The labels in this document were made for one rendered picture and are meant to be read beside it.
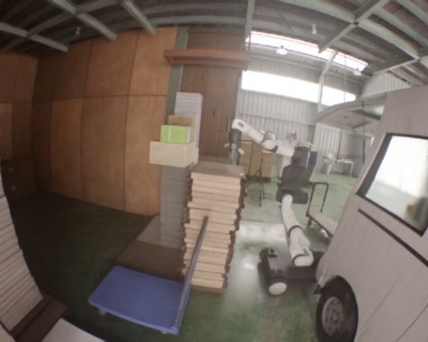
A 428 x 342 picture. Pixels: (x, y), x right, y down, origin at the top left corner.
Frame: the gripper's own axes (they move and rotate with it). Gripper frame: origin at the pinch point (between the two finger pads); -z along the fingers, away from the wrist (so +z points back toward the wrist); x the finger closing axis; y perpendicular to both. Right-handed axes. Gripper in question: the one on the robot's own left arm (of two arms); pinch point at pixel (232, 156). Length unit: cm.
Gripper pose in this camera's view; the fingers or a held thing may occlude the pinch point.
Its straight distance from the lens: 135.0
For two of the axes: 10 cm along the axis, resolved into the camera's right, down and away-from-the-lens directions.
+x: -0.9, 2.1, -9.7
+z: 1.1, -9.7, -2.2
